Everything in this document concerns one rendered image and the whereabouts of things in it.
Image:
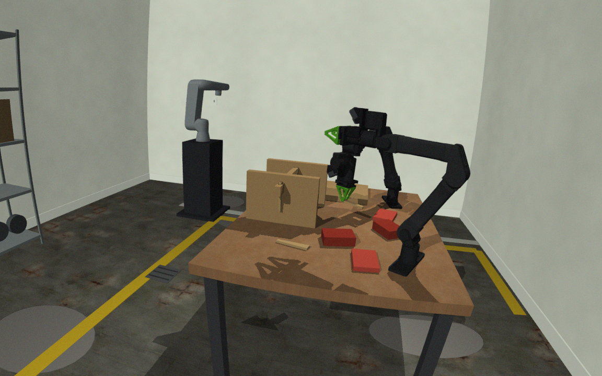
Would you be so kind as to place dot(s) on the tan wooden board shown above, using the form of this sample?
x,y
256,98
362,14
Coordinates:
x,y
299,200
305,168

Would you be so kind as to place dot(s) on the tan wooden rail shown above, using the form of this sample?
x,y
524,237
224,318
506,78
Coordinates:
x,y
279,189

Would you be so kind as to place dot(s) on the tan flat square board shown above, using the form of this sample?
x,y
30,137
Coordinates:
x,y
359,195

